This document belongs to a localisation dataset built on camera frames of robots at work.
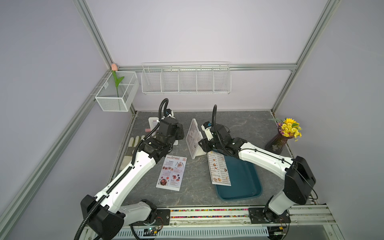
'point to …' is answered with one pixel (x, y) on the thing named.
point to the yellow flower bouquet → (290, 128)
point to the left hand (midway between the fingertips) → (177, 127)
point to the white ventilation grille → (137, 232)
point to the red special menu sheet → (172, 173)
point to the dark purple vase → (276, 144)
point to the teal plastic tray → (244, 183)
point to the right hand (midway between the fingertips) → (201, 140)
